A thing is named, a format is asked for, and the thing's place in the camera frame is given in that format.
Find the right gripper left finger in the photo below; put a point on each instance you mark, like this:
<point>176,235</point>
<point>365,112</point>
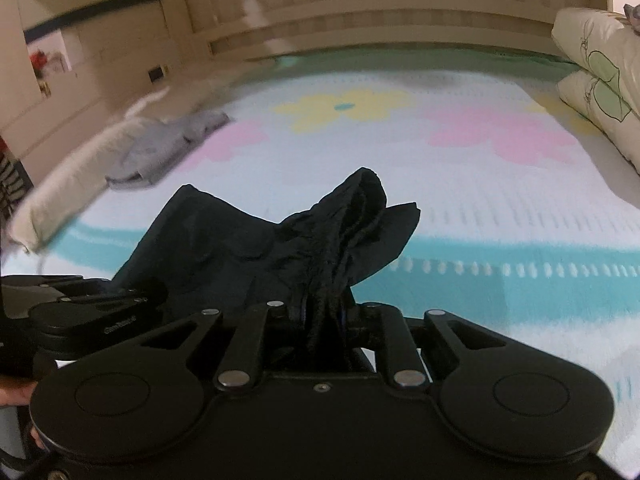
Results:
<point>296,311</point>

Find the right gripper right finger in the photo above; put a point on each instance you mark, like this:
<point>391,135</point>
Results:
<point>353,319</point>

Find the black pants with grey stripe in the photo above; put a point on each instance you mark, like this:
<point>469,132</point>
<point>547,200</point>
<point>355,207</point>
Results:
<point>201,252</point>

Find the left hand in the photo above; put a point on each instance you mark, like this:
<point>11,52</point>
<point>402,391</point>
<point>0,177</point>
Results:
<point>16,392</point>

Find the white pillow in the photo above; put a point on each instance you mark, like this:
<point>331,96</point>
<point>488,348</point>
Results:
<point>72,185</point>

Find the folded grey garment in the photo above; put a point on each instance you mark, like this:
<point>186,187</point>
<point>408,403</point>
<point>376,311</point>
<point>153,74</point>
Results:
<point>162,147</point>

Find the floral bed blanket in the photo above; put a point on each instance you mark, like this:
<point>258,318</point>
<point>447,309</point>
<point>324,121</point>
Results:
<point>529,215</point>

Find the folded floral quilt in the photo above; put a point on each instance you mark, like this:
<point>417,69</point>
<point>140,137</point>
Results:
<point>605,89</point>

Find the black wall outlet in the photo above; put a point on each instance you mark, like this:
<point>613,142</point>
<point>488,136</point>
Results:
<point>156,73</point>

